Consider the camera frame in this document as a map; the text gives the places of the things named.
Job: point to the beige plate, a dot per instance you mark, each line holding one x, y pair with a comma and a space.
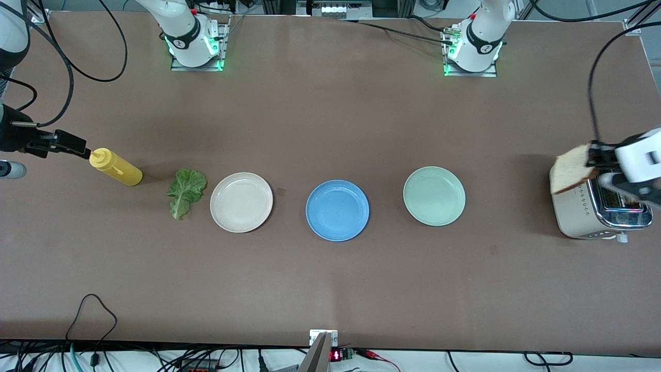
241, 202

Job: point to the grey electronics box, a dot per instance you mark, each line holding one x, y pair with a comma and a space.
333, 9

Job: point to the metal table corner bracket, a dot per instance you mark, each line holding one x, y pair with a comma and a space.
40, 18
631, 27

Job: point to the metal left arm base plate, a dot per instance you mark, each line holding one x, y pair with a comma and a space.
467, 74

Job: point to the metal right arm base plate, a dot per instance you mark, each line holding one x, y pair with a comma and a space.
223, 46

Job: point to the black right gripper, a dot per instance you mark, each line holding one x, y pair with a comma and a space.
14, 137

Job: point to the green lettuce leaf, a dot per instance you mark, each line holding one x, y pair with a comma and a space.
186, 188

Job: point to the yellow squeeze bottle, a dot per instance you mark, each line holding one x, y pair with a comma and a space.
121, 173

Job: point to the circuit board with red display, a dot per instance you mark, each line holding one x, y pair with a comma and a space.
336, 355

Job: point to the toasted bread slice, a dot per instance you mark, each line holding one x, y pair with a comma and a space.
568, 173

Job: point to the blue plate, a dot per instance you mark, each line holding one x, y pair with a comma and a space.
337, 210

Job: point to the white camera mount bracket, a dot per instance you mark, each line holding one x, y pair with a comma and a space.
315, 336

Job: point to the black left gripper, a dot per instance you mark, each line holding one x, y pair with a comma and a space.
602, 153

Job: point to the light green plate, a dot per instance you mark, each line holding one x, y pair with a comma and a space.
434, 196

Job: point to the cream and chrome toaster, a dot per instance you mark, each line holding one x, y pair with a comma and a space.
578, 212

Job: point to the grey metal camera bar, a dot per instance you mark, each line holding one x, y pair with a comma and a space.
317, 359

